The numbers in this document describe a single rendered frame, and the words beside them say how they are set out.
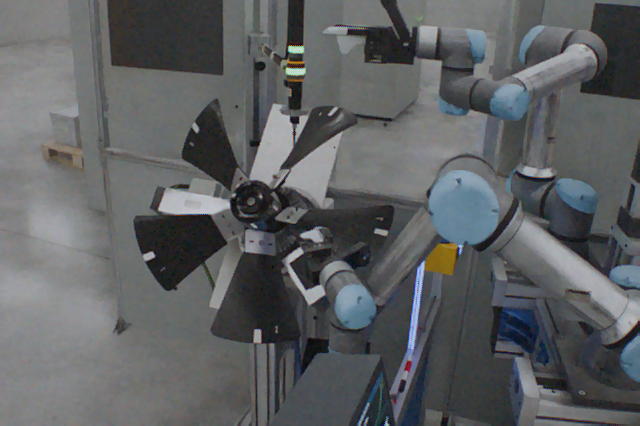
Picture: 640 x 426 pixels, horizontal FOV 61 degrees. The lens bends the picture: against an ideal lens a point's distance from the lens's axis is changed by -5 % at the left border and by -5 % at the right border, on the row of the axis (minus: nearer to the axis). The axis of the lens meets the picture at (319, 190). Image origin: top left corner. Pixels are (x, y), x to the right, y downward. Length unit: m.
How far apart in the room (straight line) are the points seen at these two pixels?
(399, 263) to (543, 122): 0.67
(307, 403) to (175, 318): 2.16
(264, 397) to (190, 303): 0.95
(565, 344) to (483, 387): 1.15
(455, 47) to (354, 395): 0.80
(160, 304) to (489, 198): 2.23
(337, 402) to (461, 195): 0.38
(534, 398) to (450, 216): 0.49
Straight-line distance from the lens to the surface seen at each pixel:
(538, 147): 1.67
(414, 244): 1.16
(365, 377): 0.83
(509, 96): 1.22
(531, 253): 1.00
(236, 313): 1.43
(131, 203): 2.77
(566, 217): 1.65
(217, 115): 1.63
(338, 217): 1.46
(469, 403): 2.55
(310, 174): 1.76
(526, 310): 1.74
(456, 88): 1.30
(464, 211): 0.95
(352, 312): 1.09
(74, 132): 5.86
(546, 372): 1.38
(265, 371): 1.92
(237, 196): 1.49
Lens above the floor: 1.78
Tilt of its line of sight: 21 degrees down
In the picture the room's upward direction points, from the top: 2 degrees clockwise
